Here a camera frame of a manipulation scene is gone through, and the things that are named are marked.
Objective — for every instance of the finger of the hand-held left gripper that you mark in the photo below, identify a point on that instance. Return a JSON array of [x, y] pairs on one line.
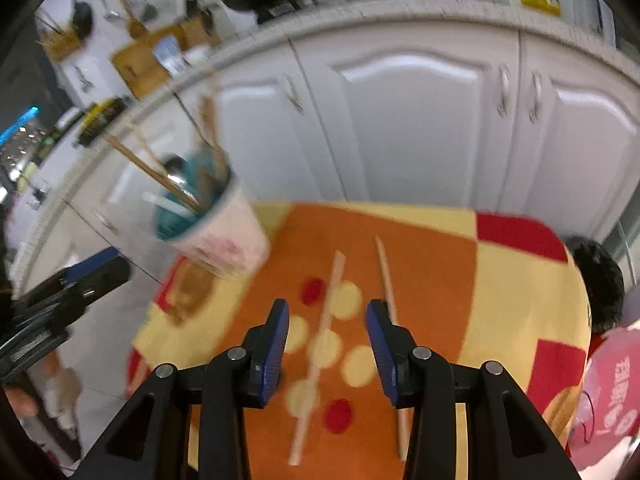
[[92, 262], [100, 280]]

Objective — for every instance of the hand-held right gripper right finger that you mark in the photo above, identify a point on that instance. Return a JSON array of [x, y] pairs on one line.
[[380, 355]]

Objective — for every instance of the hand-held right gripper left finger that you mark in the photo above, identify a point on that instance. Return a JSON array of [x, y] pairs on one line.
[[274, 355]]

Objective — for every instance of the wooden chopstick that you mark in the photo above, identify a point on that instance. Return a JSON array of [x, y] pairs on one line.
[[325, 325], [150, 172], [145, 147], [386, 280]]

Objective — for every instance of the white plastic spoon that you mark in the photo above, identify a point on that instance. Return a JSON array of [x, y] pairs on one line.
[[167, 204]]

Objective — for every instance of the metal spoon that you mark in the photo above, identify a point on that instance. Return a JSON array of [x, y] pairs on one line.
[[181, 181]]

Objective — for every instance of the white printed cup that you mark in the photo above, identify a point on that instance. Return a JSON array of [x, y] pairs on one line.
[[225, 245]]

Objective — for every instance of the person's left hand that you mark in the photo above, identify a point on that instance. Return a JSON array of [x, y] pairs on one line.
[[65, 390]]

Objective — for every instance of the curved white cabinet door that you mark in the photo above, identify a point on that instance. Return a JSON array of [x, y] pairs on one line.
[[85, 195]]

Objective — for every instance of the orange patterned blanket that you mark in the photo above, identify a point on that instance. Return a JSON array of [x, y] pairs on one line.
[[435, 270]]

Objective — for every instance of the yellow-lidded black casserole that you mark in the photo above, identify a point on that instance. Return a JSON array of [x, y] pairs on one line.
[[102, 120]]

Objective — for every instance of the small hanging metal utensil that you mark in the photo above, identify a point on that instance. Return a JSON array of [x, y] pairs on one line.
[[84, 80]]

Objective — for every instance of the wooden cutting board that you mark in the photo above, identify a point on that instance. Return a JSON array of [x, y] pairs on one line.
[[135, 67]]

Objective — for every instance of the white and blue packet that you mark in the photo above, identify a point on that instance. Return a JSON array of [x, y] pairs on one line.
[[169, 57]]

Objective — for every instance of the dark round object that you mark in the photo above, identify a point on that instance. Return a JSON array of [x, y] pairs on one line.
[[597, 280]]

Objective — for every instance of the red printed bag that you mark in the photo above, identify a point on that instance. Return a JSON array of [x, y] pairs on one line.
[[610, 390]]

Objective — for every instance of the hanging black ladle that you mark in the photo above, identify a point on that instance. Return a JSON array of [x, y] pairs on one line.
[[82, 17]]

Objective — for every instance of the hanging wooden spatula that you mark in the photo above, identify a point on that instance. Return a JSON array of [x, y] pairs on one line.
[[131, 15]]

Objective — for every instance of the wooden knife block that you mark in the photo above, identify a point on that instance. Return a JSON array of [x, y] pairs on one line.
[[200, 27]]

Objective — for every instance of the hanging metal ladle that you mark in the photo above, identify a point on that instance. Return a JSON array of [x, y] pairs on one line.
[[105, 2]]

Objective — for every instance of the wall-mounted chopstick basket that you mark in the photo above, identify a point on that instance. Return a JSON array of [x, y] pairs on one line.
[[60, 40]]

